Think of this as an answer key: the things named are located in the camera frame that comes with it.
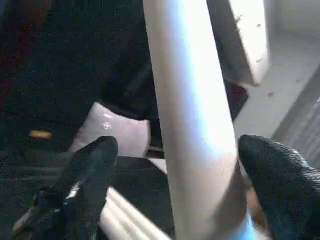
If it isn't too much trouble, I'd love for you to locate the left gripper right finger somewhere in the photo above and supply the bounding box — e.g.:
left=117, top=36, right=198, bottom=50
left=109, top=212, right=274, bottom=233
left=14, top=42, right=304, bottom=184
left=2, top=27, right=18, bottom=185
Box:
left=238, top=134, right=320, bottom=240

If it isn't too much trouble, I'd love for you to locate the black work mat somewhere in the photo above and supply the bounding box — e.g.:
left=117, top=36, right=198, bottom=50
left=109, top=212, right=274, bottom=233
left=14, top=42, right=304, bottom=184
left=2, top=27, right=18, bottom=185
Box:
left=0, top=147, right=176, bottom=240

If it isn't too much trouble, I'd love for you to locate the grey printed pillow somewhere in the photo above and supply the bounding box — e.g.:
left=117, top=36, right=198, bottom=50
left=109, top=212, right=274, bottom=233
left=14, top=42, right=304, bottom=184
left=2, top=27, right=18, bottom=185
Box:
left=67, top=102, right=152, bottom=160

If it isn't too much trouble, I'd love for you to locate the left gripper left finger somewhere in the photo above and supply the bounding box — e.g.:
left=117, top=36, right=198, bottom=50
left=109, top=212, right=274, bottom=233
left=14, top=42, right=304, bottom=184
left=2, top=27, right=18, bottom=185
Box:
left=9, top=136, right=119, bottom=240

